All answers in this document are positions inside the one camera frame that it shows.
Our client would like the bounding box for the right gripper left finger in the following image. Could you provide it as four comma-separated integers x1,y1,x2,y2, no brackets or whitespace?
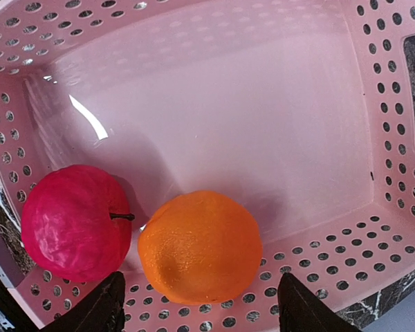
50,272,125,331

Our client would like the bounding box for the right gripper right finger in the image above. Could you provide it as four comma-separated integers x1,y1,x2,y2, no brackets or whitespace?
277,273,358,332

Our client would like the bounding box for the red apple toy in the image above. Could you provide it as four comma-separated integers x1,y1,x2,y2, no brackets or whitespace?
21,165,134,282

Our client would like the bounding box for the orange fruit toy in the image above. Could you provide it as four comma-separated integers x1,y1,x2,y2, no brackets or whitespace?
137,191,263,305

